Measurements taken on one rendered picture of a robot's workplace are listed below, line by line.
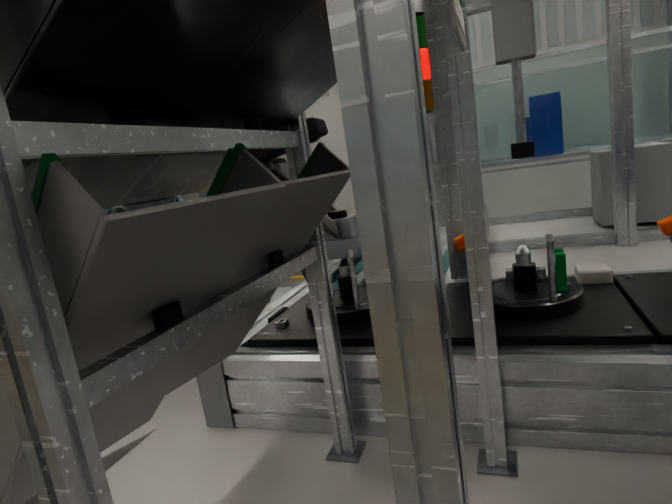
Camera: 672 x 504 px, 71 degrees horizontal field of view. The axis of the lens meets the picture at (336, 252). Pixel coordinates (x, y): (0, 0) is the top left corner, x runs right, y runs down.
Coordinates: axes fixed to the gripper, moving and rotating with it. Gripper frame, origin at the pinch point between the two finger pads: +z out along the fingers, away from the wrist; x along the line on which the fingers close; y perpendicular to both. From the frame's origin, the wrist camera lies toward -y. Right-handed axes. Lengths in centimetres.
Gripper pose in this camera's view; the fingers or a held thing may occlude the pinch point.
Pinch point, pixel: (341, 224)
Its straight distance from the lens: 70.9
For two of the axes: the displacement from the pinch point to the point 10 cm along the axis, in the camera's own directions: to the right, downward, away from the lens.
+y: -6.0, 7.0, 3.8
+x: -3.3, 2.2, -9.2
